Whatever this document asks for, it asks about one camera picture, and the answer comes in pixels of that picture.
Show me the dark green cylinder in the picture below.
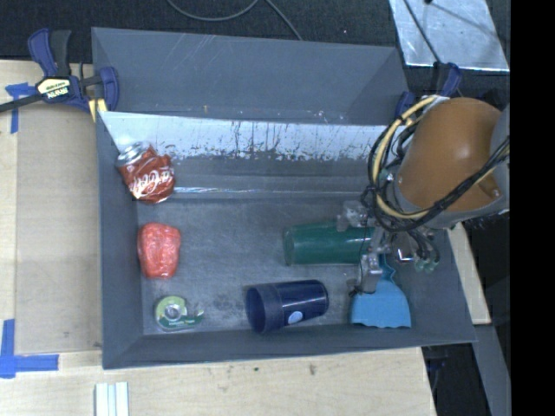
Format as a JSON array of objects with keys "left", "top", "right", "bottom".
[{"left": 282, "top": 220, "right": 376, "bottom": 268}]

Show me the grey metal bin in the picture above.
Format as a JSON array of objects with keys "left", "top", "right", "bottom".
[{"left": 90, "top": 27, "right": 479, "bottom": 370}]

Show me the dark blue cup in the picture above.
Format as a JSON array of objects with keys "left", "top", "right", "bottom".
[{"left": 244, "top": 279, "right": 330, "bottom": 335}]

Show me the red crumpled packet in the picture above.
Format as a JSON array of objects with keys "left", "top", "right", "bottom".
[{"left": 136, "top": 222, "right": 183, "bottom": 280}]

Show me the green tape dispenser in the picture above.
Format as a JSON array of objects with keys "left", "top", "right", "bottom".
[{"left": 153, "top": 295, "right": 206, "bottom": 334}]

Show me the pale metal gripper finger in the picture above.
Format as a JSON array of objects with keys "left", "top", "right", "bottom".
[
  {"left": 336, "top": 200, "right": 370, "bottom": 233},
  {"left": 353, "top": 252, "right": 384, "bottom": 296}
]

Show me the crushed red soda can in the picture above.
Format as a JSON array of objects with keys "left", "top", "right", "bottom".
[{"left": 115, "top": 141, "right": 177, "bottom": 205}]

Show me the blue scalloped sponge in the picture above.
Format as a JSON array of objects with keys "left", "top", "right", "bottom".
[{"left": 348, "top": 253, "right": 413, "bottom": 330}]

